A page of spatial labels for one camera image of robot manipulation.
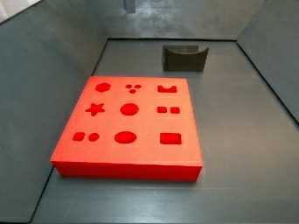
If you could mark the black curved fixture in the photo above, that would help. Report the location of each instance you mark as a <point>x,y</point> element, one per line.
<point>185,58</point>

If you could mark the red shape sorter block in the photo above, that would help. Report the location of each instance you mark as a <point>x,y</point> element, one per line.
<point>131,131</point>

